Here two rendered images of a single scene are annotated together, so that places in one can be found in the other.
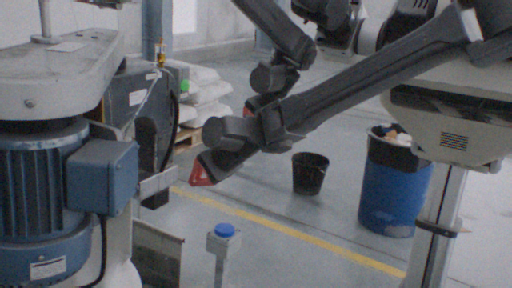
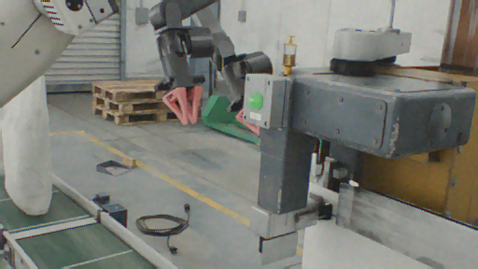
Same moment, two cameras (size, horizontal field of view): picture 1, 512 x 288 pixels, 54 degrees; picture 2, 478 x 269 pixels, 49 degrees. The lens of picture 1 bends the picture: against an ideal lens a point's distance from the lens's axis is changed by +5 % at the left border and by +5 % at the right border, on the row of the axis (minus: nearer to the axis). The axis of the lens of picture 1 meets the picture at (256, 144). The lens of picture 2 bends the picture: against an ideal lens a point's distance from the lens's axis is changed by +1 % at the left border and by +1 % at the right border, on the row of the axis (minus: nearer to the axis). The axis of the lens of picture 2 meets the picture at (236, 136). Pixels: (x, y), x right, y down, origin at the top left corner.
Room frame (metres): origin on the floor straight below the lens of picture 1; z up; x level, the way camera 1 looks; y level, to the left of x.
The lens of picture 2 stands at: (2.11, 0.55, 1.44)
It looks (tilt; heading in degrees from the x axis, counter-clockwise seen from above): 13 degrees down; 202
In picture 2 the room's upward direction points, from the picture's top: 4 degrees clockwise
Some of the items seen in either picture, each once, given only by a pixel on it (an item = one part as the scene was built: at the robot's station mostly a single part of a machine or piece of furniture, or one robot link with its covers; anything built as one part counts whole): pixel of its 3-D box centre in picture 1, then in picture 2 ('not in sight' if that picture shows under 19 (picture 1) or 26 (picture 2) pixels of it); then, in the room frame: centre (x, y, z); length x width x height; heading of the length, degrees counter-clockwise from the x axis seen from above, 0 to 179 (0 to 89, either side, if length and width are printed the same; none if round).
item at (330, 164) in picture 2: not in sight; (330, 189); (1.02, 0.33, 1.08); 0.03 x 0.01 x 0.13; 152
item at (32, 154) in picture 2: not in sight; (25, 135); (0.08, -1.47, 0.74); 0.47 x 0.22 x 0.72; 60
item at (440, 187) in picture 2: not in sight; (441, 138); (0.82, 0.53, 1.18); 0.34 x 0.25 x 0.31; 152
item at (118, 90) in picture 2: not in sight; (147, 90); (-3.78, -3.21, 0.36); 1.20 x 0.82 x 0.14; 148
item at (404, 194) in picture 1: (395, 179); not in sight; (2.97, -0.95, 0.32); 0.51 x 0.48 x 0.65; 152
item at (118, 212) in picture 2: not in sight; (103, 210); (-0.08, -1.11, 0.35); 0.30 x 0.15 x 0.15; 62
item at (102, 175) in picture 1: (105, 182); not in sight; (0.68, 0.23, 1.25); 0.10 x 0.08 x 0.12; 177
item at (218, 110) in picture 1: (198, 113); not in sight; (4.44, 0.58, 0.20); 0.67 x 0.43 x 0.15; 152
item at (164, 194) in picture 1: (158, 194); (272, 244); (1.16, 0.25, 0.98); 0.09 x 0.05 x 0.05; 152
